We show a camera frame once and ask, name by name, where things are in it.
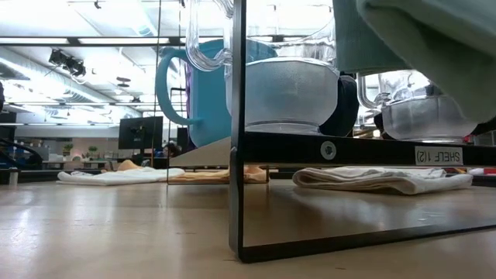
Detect black ceiling spotlight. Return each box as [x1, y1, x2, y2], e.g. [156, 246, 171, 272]
[48, 48, 87, 78]

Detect clear plastic cup with handle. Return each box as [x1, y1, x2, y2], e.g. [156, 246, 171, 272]
[356, 69, 480, 143]
[185, 0, 341, 135]

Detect black mug with handle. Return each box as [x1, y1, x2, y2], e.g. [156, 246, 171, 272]
[318, 72, 360, 138]

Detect blue plastic mug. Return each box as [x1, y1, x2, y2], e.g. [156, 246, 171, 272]
[154, 38, 278, 149]

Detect light teal towel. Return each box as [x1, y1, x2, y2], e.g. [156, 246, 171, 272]
[332, 0, 496, 123]

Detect person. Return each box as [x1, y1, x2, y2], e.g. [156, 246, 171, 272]
[162, 142, 182, 158]

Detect black computer monitor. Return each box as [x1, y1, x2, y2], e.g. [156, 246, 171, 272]
[118, 115, 164, 151]

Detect white plaid towel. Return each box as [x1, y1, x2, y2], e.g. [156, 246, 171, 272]
[292, 166, 474, 196]

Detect long wooden board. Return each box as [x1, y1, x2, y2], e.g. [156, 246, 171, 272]
[166, 0, 496, 264]

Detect yellow towel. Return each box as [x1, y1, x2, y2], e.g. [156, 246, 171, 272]
[101, 159, 269, 184]

